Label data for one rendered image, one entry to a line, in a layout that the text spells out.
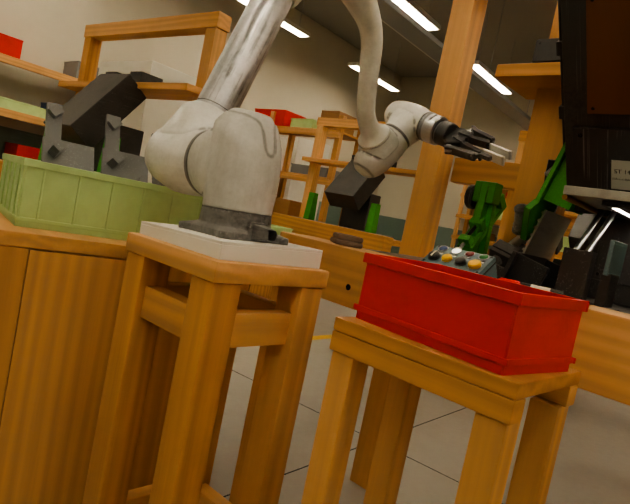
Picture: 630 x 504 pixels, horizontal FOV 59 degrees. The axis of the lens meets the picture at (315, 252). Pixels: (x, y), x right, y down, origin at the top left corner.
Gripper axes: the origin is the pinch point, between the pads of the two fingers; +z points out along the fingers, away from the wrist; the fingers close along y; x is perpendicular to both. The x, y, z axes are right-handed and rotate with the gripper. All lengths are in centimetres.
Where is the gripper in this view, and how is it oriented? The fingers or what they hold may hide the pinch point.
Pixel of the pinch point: (497, 154)
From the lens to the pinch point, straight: 164.8
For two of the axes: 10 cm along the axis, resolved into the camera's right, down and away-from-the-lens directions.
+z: 6.2, 4.5, -6.4
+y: 7.5, -5.7, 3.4
